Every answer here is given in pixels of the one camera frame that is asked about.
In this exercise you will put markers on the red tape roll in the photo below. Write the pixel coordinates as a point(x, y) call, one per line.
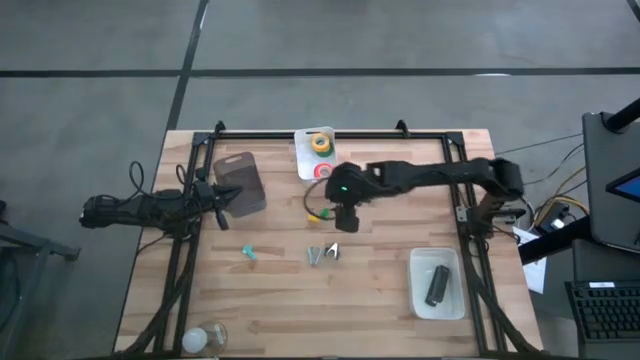
point(317, 171)

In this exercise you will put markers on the teal staple remover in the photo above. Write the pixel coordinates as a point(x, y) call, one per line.
point(249, 252)

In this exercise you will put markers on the black desk bar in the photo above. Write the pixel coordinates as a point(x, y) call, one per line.
point(550, 245)

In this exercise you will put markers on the smoky translucent plastic bin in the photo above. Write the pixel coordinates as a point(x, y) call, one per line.
point(245, 185)

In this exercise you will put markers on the grey metal stand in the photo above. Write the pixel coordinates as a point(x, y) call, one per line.
point(30, 245)

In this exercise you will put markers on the white paper sheet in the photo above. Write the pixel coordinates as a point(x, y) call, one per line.
point(536, 272)

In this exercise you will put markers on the white plastic bin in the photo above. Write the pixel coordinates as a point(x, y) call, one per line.
point(420, 300)

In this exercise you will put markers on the silver frame corner bracket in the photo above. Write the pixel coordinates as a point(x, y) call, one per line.
point(461, 214)

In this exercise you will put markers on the black silver staple remover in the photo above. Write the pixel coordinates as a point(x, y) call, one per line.
point(332, 251)

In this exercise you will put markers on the black keyboard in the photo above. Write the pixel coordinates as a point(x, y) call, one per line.
point(607, 310)

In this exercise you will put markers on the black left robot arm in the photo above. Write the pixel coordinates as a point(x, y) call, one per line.
point(130, 210)

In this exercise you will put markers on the black power adapter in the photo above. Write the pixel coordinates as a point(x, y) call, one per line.
point(552, 220)

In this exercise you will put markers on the black stapler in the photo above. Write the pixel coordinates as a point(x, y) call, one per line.
point(437, 286)

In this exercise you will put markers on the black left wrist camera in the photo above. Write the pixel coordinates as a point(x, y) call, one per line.
point(201, 188)

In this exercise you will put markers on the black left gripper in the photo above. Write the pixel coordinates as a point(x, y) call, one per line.
point(218, 205)

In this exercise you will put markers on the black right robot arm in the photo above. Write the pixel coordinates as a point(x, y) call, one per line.
point(440, 175)

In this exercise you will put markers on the blue tablet screen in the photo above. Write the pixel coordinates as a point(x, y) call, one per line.
point(627, 187)

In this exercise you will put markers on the black aluminium table frame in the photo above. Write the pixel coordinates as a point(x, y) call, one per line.
point(452, 150)

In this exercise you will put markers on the yellow tape roll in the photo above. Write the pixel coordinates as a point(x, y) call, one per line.
point(314, 142)

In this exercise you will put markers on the green staple remover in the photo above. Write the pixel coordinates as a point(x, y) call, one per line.
point(325, 213)

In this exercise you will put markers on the clear glass jar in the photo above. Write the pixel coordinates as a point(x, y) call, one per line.
point(217, 335)

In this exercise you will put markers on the white light bulb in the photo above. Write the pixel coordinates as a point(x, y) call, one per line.
point(194, 340)

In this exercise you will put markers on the green tape roll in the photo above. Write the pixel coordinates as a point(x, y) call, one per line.
point(327, 151)

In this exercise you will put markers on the black slanted pole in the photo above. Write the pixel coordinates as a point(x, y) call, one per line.
point(625, 117)

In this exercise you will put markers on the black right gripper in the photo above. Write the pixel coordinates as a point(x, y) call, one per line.
point(347, 182)

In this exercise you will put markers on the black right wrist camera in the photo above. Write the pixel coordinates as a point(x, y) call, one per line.
point(347, 219)

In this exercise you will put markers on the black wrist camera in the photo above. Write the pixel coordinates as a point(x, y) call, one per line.
point(347, 219)
point(201, 188)

